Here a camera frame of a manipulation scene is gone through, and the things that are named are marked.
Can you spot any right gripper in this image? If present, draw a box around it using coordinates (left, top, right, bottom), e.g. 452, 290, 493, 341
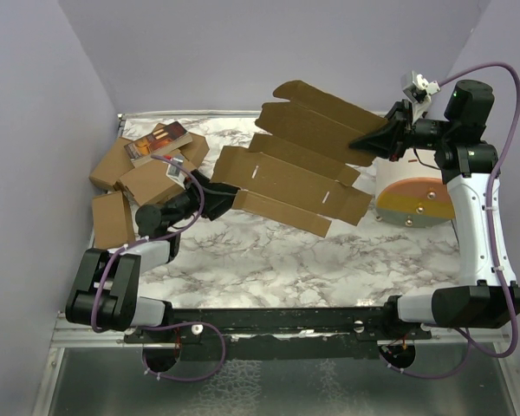
349, 98, 455, 162

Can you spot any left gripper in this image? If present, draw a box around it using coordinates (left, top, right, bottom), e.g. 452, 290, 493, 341
164, 168, 243, 226

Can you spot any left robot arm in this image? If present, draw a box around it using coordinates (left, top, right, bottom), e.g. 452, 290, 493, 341
65, 170, 239, 342

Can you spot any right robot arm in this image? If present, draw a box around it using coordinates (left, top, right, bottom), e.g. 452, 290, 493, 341
349, 80, 520, 339

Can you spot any large bottom cardboard box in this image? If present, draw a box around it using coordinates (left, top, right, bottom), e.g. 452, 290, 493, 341
88, 121, 210, 191

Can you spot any small cardboard box left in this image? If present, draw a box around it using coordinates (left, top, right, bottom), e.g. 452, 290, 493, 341
91, 191, 135, 250

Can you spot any white round ceramic container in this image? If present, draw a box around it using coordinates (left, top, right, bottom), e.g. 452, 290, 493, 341
374, 149, 455, 228

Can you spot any paperback book dark cover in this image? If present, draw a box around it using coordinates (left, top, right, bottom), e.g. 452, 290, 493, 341
124, 121, 192, 167

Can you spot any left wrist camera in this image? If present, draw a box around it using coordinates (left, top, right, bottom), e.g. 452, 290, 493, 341
166, 155, 186, 182

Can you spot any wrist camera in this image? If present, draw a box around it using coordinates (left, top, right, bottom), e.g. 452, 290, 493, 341
166, 155, 186, 182
401, 71, 440, 104

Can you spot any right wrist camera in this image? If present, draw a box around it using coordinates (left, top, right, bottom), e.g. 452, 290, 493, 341
401, 71, 440, 104

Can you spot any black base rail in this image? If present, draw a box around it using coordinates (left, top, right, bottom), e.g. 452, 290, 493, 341
124, 306, 431, 361

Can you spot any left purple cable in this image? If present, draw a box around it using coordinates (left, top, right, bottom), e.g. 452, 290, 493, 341
89, 153, 227, 385

